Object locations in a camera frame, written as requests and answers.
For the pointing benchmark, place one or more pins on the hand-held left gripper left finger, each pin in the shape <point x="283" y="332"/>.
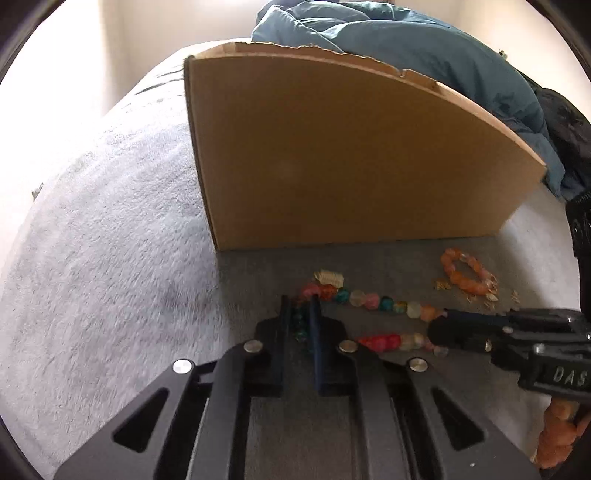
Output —
<point x="284" y="325"/>

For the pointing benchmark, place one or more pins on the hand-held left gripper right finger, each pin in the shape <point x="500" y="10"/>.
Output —
<point x="316" y="332"/>

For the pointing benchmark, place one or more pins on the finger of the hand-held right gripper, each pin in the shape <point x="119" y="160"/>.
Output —
<point x="475" y="317"/>
<point x="461" y="337"/>

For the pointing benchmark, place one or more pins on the gold butterfly pendant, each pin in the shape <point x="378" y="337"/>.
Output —
<point x="328" y="277"/>

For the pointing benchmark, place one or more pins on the brown cardboard box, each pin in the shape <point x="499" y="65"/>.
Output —
<point x="346" y="161"/>

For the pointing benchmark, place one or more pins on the person's right hand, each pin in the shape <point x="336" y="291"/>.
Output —
<point x="558" y="434"/>

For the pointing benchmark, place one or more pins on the small gold charm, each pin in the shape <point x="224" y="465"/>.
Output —
<point x="515" y="297"/>
<point x="490" y="296"/>
<point x="442" y="285"/>

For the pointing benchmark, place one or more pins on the grey fleece bed blanket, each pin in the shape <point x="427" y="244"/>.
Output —
<point x="106" y="258"/>

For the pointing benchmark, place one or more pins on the black cloth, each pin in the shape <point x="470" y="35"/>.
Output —
<point x="563" y="120"/>

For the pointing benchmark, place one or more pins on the blue comforter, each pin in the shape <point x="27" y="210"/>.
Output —
<point x="415" y="50"/>

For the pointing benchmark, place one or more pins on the metal wall fixture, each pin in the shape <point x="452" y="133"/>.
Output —
<point x="37" y="190"/>

